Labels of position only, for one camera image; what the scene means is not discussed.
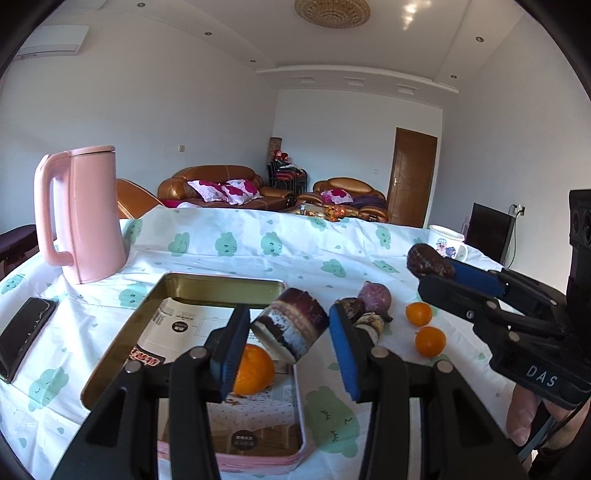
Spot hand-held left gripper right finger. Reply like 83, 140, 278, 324
328, 304, 529, 480

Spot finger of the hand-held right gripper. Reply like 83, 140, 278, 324
443, 257, 571, 326
417, 275, 555, 354

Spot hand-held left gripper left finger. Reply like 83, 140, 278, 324
51, 304, 252, 480

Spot large orange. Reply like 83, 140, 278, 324
231, 344, 276, 396

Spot foil chocolate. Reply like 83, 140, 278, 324
355, 313, 386, 344

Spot small orange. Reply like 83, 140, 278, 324
414, 326, 447, 357
405, 301, 433, 328

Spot dark brown date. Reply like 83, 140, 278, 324
406, 244, 457, 279

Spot brown cylinder snack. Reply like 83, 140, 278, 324
252, 287, 329, 363

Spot purple passion fruit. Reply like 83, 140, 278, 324
359, 281, 394, 322

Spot pink metal tin box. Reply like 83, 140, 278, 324
81, 271, 308, 472

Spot person's right hand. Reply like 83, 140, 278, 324
505, 382, 544, 446

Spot white cartoon mug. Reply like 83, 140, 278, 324
427, 224, 468, 261

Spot black television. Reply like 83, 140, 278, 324
464, 202, 515, 268

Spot printed paper leaflet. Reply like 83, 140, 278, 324
129, 298, 301, 455

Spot cloud print tablecloth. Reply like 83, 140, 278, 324
0, 206, 568, 480

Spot wooden door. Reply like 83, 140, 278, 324
387, 128, 438, 228

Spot cluttered coffee table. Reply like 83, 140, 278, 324
281, 203, 370, 221

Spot brown leather armchair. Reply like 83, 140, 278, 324
298, 178, 389, 222

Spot brown leather sofa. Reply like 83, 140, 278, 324
158, 165, 296, 213

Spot stacked chairs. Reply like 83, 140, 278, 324
267, 157, 308, 197

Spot brown leather recliner chair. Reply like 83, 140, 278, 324
115, 178, 164, 220

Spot pink electric kettle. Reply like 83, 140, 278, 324
34, 145, 127, 284

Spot black smartphone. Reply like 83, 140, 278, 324
0, 296, 58, 384

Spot dark padded bench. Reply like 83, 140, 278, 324
0, 224, 56, 280

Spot round ceiling lamp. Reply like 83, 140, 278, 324
294, 0, 371, 28

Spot white air conditioner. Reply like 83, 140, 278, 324
17, 25, 90, 58

